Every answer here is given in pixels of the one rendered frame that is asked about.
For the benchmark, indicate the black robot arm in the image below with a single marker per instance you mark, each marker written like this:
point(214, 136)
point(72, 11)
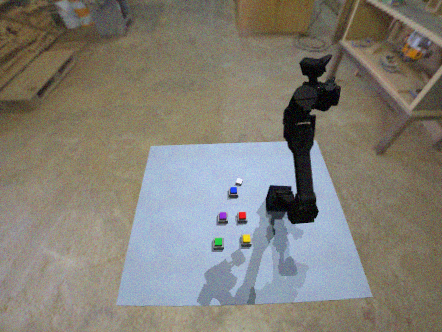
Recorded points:
point(300, 140)

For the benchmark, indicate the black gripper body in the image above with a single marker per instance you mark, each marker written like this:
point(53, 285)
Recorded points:
point(313, 68)

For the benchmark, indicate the green button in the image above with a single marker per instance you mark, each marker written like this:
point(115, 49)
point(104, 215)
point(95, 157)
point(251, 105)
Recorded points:
point(218, 242)

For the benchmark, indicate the yellow button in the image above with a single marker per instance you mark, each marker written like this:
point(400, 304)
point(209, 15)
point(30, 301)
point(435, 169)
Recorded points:
point(246, 239)

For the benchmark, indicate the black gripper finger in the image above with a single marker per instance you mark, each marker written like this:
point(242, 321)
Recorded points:
point(331, 80)
point(325, 60)

